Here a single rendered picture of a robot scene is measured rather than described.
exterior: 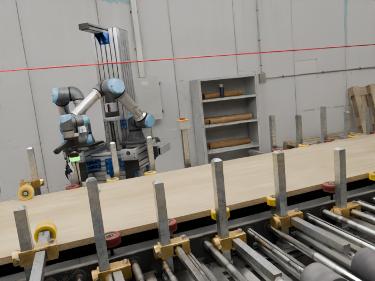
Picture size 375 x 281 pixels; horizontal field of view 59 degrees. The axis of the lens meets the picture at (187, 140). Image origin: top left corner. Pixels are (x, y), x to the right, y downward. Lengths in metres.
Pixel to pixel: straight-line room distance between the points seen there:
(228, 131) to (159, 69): 1.45
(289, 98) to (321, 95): 0.61
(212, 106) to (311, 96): 1.76
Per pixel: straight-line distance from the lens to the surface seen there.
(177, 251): 1.28
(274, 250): 1.33
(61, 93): 2.77
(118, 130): 3.05
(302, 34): 5.97
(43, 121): 4.96
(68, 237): 1.45
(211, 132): 5.19
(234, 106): 5.30
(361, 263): 1.25
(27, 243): 1.24
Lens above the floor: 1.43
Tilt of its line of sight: 9 degrees down
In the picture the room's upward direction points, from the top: 6 degrees counter-clockwise
